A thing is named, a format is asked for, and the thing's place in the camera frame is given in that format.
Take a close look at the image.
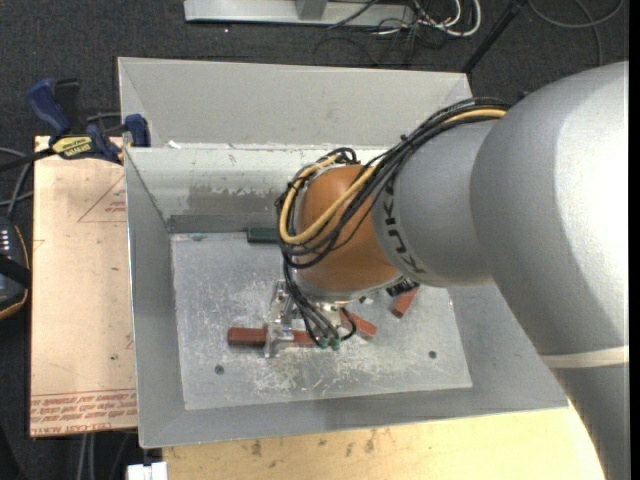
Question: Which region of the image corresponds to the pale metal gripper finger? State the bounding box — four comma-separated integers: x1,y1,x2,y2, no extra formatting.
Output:
262,319,302,360
270,279,295,325

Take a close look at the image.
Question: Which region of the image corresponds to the red-brown block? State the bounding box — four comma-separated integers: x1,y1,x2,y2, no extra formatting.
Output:
390,285,421,319
338,306,379,341
226,325,321,348

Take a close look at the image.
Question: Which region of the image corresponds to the grey metal bin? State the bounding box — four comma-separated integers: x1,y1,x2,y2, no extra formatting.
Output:
117,56,570,450

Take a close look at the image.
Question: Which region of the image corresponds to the dark green flat block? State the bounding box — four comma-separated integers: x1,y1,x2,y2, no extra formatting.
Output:
246,227,281,245

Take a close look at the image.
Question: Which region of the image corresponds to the brown cardboard board red print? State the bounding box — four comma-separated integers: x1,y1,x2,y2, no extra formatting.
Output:
29,135,139,439

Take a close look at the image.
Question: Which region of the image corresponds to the black cylinder on white bracket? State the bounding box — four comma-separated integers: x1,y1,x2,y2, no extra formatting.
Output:
385,278,420,297

